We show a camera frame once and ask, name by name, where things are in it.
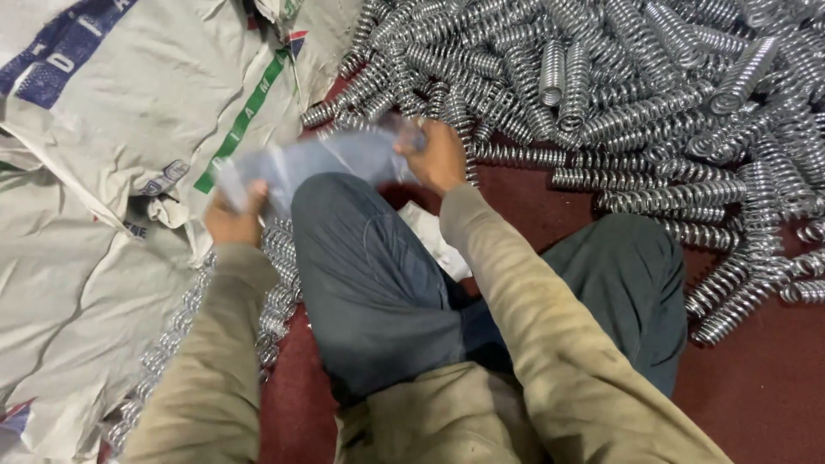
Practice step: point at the plain white woven sack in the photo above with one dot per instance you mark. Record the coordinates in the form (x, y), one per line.
(84, 309)

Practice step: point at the person's left hand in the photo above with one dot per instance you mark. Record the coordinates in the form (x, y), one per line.
(233, 220)

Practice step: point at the person's left fingers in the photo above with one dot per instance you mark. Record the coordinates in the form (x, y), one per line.
(254, 191)

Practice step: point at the person's dark trousers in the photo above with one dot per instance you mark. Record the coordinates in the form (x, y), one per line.
(412, 290)

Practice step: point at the heap of steel coil springs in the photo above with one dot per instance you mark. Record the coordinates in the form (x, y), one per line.
(631, 122)

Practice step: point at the packed bags of steel springs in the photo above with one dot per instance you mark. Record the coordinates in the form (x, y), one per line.
(271, 283)

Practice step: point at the person's beige shirt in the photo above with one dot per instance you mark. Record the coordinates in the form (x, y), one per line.
(425, 419)

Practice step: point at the person's right fingers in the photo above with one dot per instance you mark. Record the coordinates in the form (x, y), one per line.
(412, 138)

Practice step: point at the white sack with green stripe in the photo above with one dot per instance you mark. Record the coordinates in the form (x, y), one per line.
(309, 38)

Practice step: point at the white sack with blue print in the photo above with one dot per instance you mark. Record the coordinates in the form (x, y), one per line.
(122, 96)

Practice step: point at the clear plastic bag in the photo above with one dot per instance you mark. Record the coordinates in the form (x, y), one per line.
(322, 158)

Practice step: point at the person's right hand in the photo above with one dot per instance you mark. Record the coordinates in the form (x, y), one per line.
(439, 158)

